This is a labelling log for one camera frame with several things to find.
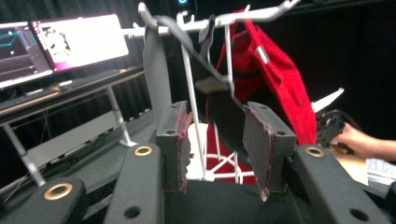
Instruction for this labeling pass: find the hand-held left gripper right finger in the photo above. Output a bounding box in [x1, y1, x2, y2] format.
[241, 101, 298, 203]

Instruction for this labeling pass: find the red baseball cap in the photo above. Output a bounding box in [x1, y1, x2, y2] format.
[205, 10, 318, 185]

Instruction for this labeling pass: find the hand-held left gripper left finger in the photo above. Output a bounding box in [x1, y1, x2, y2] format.
[155, 99, 193, 194]

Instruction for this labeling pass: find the grey sun visor cap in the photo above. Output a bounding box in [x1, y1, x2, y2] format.
[142, 13, 250, 168]

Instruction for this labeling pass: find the bright computer monitor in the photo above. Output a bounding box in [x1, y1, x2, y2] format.
[31, 13, 131, 73]

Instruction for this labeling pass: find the dark computer monitor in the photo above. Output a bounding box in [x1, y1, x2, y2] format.
[0, 21, 56, 91]

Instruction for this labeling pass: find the white printed paper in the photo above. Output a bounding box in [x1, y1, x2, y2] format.
[365, 157, 396, 185]

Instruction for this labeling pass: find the white wire hat rack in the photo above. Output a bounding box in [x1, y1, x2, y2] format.
[120, 0, 302, 185]

